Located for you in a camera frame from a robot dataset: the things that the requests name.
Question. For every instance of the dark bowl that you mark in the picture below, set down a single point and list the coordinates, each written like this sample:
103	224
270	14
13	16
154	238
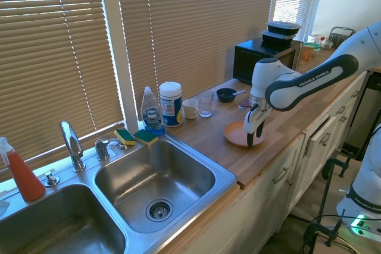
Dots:
225	94

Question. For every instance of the black dishwasher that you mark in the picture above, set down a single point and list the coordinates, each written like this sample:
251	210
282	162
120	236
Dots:
370	108

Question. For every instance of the metal sink drain strainer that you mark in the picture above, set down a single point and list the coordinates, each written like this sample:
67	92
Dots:
159	209

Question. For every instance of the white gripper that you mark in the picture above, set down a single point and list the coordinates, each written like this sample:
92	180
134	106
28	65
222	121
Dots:
252	123

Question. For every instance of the black food container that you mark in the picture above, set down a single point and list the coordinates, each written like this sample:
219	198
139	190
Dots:
276	39
282	27

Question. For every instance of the orange carton box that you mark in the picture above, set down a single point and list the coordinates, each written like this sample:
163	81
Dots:
306	52

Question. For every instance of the white kitchen cabinet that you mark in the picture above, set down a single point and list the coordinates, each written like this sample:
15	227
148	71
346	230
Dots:
268	194

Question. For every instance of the wide tan window blind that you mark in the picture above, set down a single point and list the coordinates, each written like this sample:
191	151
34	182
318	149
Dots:
53	57
193	28

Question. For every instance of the white cabinet drawer front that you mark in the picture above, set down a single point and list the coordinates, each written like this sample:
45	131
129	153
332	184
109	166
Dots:
320	138

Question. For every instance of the white wipes canister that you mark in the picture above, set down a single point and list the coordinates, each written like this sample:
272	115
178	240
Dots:
171	105

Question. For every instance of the stainless steel double sink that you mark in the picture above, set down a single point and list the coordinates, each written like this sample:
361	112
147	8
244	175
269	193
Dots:
166	176

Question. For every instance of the orange plate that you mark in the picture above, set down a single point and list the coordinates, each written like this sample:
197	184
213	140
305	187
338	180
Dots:
235	133

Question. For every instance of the black metal clamp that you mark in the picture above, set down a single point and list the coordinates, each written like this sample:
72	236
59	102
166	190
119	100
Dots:
321	230
336	164

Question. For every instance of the clear drinking glass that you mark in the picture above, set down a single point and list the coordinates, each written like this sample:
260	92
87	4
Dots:
206	103

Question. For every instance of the orange spray bottle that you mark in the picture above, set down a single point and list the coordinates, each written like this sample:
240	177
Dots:
25	176

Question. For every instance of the chrome faucet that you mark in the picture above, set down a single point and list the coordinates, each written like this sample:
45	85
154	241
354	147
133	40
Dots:
72	147

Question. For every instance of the white window frame post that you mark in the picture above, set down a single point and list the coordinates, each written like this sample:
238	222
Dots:
119	57

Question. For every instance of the white mug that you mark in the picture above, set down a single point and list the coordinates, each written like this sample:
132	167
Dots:
189	109

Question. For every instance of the clear Dawn dish soap bottle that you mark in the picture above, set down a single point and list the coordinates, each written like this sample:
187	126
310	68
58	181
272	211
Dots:
152	114

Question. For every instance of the yellow green sponge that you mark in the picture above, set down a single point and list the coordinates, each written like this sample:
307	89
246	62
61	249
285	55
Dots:
125	137
146	137

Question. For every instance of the black microwave oven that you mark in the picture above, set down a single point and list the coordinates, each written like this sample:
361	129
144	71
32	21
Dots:
247	60

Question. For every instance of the small chrome sink knob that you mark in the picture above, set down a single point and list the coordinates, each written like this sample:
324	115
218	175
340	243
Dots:
51	179

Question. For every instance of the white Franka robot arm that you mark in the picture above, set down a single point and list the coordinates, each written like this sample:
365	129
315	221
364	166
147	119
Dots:
312	81

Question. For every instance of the metal spoon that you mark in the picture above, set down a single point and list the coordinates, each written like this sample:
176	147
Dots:
239	92

